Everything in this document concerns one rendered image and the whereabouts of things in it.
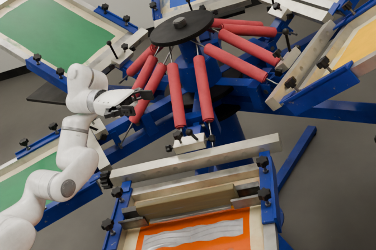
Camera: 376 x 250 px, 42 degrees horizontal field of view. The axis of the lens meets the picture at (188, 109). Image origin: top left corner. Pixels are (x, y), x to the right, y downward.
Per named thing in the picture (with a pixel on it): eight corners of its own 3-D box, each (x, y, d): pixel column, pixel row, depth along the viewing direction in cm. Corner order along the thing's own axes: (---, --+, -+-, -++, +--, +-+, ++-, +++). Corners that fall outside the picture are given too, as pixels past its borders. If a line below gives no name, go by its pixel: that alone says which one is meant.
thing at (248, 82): (294, 125, 197) (287, 101, 191) (120, 164, 217) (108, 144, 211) (280, 37, 264) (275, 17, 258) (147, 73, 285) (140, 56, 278)
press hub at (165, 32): (294, 242, 266) (219, 26, 198) (224, 254, 276) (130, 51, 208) (287, 191, 299) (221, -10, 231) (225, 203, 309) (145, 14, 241)
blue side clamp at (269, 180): (282, 232, 153) (276, 217, 150) (266, 235, 154) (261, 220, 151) (276, 169, 178) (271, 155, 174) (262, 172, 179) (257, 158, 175)
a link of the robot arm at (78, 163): (20, 196, 141) (54, 203, 133) (34, 124, 144) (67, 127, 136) (64, 198, 154) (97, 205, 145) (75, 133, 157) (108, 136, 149)
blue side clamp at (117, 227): (122, 260, 167) (114, 246, 164) (109, 262, 169) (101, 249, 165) (137, 198, 192) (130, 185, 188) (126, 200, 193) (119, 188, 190)
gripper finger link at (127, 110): (119, 114, 139) (136, 114, 136) (112, 119, 137) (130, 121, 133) (115, 104, 138) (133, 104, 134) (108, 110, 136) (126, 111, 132)
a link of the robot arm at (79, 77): (86, 70, 160) (64, 61, 152) (109, 69, 154) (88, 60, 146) (78, 114, 157) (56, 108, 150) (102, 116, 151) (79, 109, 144)
